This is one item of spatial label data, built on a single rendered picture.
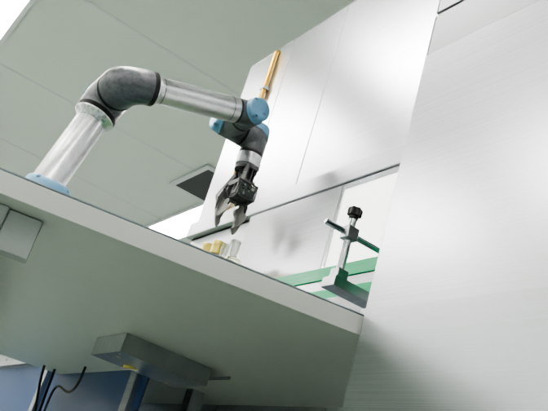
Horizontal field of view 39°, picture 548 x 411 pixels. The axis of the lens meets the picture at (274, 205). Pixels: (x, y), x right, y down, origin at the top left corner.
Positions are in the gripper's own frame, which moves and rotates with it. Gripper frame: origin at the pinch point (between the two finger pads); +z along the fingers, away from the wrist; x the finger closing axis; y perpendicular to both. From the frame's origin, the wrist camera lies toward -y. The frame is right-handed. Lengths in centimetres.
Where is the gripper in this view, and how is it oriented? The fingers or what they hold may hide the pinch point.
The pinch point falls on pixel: (223, 227)
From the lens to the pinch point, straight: 235.1
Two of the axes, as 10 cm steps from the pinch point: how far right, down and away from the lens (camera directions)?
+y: 5.5, -2.0, -8.1
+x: 7.9, 4.3, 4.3
